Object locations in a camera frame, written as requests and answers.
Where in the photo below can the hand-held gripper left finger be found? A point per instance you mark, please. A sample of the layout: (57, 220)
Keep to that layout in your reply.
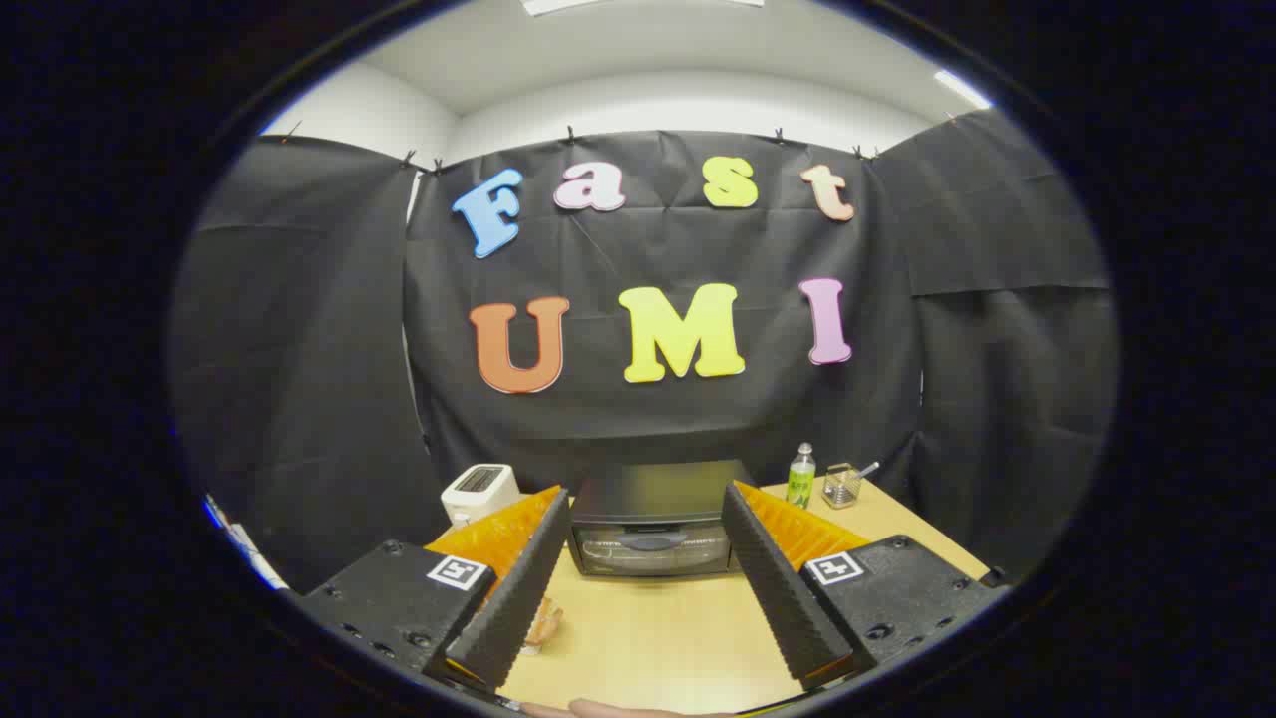
(518, 588)

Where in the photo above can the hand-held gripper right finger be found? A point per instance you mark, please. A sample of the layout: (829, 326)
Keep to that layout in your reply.
(778, 588)

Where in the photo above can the toast sandwich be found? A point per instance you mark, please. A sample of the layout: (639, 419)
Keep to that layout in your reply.
(545, 625)

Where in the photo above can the black toaster oven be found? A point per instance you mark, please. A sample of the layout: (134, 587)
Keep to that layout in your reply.
(648, 494)

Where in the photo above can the white toaster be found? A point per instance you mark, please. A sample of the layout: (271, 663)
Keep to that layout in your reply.
(478, 494)

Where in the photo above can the green label bottle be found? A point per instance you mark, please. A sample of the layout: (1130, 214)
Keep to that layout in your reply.
(799, 484)

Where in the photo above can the metal utensil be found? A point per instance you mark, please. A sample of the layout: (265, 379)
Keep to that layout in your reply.
(868, 469)

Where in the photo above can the small ceiling light panel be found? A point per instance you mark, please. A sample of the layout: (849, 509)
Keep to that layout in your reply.
(962, 88)

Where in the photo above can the long ceiling light panel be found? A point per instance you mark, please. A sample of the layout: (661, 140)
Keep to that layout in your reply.
(598, 4)

